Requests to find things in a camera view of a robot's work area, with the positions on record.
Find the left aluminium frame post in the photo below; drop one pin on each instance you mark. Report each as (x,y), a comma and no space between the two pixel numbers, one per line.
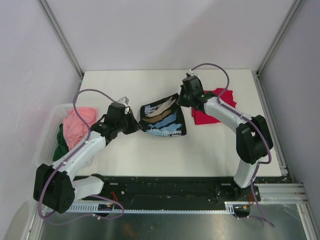
(52,20)

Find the pink t-shirt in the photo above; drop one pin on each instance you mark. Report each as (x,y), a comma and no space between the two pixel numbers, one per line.
(74,129)

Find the white plastic basket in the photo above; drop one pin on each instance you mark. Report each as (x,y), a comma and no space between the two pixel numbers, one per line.
(48,142)

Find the red t-shirt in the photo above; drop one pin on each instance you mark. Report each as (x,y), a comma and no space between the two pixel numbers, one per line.
(213,116)

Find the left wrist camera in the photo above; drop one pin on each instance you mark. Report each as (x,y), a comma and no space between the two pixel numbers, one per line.
(124,101)

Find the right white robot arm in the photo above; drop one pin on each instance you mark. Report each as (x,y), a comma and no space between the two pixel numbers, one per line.
(253,140)

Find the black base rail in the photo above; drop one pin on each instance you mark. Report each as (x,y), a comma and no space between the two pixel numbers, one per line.
(177,193)

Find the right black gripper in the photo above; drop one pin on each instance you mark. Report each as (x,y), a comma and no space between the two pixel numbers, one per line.
(180,101)

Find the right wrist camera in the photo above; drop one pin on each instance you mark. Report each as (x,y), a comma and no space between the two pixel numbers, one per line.
(191,73)

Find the right aluminium frame post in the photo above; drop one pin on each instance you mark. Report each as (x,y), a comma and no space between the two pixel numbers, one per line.
(280,34)

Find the black t-shirt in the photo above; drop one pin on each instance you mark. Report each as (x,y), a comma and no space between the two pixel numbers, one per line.
(163,118)

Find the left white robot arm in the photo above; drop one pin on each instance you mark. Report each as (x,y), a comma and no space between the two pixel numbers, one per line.
(55,185)

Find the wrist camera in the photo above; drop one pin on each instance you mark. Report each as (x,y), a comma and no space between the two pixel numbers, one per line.
(124,101)
(191,73)

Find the aluminium frame post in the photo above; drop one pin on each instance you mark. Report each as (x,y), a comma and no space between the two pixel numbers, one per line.
(52,20)
(280,34)

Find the green t-shirt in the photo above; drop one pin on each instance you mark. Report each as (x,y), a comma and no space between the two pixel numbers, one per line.
(62,148)

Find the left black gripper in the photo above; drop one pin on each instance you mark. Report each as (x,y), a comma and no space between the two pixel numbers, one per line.
(135,126)

